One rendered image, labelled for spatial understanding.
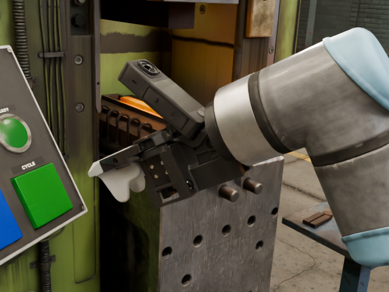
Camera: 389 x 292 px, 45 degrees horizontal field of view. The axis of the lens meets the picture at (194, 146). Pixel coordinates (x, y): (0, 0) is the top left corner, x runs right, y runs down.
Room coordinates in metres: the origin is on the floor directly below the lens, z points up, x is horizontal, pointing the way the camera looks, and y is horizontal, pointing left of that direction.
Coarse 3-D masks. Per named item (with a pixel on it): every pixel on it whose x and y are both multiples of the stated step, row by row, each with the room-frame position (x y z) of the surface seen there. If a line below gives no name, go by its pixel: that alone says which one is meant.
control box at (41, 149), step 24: (0, 48) 0.70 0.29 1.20; (0, 72) 0.67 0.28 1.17; (0, 96) 0.64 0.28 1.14; (24, 96) 0.68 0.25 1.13; (0, 120) 0.62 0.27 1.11; (24, 120) 0.66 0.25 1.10; (0, 144) 0.60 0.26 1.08; (48, 144) 0.67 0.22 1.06; (0, 168) 0.58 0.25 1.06; (24, 168) 0.61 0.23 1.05; (72, 192) 0.65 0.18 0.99; (24, 216) 0.56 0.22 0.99; (72, 216) 0.63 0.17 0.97; (24, 240) 0.54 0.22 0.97; (0, 264) 0.50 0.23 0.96
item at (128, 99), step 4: (128, 96) 1.28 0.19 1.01; (120, 100) 1.26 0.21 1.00; (124, 100) 1.24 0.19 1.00; (128, 100) 1.23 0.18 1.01; (132, 100) 1.23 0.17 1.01; (136, 100) 1.23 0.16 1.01; (140, 100) 1.23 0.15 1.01; (132, 104) 1.21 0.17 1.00; (136, 104) 1.20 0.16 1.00; (140, 104) 1.19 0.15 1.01; (144, 104) 1.19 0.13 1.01; (144, 108) 1.17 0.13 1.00; (148, 108) 1.16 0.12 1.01; (152, 112) 1.14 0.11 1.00
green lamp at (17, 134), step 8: (8, 120) 0.63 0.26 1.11; (16, 120) 0.64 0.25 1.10; (0, 128) 0.61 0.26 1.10; (8, 128) 0.62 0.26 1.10; (16, 128) 0.63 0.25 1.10; (24, 128) 0.64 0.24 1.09; (8, 136) 0.61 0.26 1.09; (16, 136) 0.62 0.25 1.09; (24, 136) 0.64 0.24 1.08; (8, 144) 0.61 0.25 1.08; (16, 144) 0.62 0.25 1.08; (24, 144) 0.63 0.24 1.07
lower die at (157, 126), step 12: (108, 96) 1.30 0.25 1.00; (132, 96) 1.35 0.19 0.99; (120, 108) 1.20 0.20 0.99; (132, 108) 1.19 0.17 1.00; (120, 120) 1.13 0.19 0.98; (144, 120) 1.10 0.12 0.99; (156, 120) 1.11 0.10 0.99; (120, 132) 1.05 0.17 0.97; (132, 132) 1.03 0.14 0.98; (144, 132) 1.03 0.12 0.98; (120, 144) 1.05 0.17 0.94; (132, 144) 1.01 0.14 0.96
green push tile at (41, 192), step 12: (48, 168) 0.63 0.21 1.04; (12, 180) 0.58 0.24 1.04; (24, 180) 0.59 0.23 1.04; (36, 180) 0.60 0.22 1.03; (48, 180) 0.62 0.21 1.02; (60, 180) 0.64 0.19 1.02; (24, 192) 0.58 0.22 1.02; (36, 192) 0.59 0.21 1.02; (48, 192) 0.61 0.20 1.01; (60, 192) 0.63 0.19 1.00; (24, 204) 0.57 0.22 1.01; (36, 204) 0.58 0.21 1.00; (48, 204) 0.60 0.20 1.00; (60, 204) 0.61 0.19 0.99; (36, 216) 0.57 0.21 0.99; (48, 216) 0.59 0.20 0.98; (36, 228) 0.57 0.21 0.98
